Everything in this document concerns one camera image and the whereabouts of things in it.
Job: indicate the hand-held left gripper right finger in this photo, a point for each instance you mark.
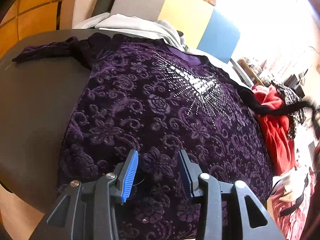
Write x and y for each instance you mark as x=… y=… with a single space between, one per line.
x=187 y=180

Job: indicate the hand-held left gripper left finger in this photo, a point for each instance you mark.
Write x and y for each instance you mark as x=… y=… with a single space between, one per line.
x=128 y=177

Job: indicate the dark purple velvet top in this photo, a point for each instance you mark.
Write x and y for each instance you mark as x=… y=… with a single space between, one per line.
x=155 y=120

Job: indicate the red garment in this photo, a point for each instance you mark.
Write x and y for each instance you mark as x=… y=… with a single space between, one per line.
x=275 y=120

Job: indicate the pink quilt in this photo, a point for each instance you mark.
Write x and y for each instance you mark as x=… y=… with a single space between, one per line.
x=295 y=220

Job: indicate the wooden side table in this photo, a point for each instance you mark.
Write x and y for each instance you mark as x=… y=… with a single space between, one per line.
x=247 y=66

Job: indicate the black white patterned garment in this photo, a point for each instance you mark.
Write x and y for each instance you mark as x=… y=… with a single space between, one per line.
x=287 y=92

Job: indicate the grey garment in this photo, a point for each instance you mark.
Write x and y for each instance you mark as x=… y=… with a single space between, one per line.
x=150 y=30

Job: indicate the white cloth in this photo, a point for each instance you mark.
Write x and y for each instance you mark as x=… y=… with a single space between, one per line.
x=87 y=22

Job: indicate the grey yellow blue chair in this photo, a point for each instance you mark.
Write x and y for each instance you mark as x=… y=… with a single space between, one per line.
x=185 y=12

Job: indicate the orange wooden wardrobe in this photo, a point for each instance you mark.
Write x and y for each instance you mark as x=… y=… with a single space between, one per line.
x=32 y=20

